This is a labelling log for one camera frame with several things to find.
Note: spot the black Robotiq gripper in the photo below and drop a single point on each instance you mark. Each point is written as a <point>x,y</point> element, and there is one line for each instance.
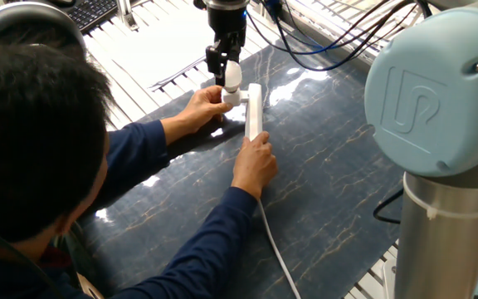
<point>227,25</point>

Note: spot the white LED bulb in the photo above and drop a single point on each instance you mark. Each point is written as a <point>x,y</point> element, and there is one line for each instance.
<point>233,74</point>

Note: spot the white power strip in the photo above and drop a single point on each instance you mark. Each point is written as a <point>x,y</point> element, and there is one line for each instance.
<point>254,112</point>

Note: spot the right forearm blue sleeve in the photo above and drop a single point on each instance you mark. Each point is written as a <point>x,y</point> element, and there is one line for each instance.
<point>201,249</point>

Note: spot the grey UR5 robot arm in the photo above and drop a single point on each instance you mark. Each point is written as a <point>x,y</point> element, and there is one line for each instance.
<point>430,99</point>

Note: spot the left forearm blue sleeve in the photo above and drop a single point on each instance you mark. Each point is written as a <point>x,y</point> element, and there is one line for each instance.
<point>131,158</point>

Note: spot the person's left hand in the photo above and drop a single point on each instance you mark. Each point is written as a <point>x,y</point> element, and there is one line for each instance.
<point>199,111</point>

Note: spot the person's right hand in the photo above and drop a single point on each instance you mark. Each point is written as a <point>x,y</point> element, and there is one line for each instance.
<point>255,166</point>

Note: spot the white paper stack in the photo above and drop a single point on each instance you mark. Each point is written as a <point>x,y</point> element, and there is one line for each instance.
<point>160,45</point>

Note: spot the dark blue marble mat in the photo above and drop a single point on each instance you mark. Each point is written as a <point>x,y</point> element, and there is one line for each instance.
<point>330,158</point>

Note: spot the black keyboard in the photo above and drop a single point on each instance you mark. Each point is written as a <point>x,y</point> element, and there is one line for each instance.
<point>91,12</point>

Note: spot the aluminium post with bracket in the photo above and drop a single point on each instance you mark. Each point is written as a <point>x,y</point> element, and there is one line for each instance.
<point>125,12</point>

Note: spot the aluminium corner bracket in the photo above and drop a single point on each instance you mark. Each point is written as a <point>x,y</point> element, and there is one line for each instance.
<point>388,278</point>

